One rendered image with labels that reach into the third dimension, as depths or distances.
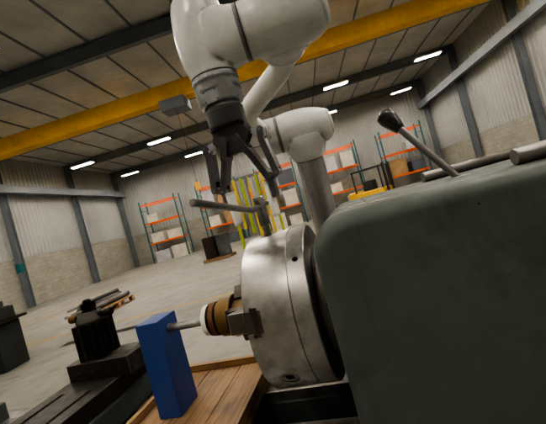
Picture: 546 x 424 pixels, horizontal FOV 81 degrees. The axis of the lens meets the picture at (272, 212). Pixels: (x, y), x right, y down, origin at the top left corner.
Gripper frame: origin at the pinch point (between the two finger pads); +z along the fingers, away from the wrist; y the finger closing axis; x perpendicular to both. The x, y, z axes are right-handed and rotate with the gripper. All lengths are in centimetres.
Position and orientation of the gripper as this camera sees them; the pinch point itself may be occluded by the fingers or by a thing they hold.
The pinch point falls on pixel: (254, 207)
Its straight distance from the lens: 63.9
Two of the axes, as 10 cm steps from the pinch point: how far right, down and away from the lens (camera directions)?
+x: 3.1, -1.8, 9.3
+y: 9.1, -2.4, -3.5
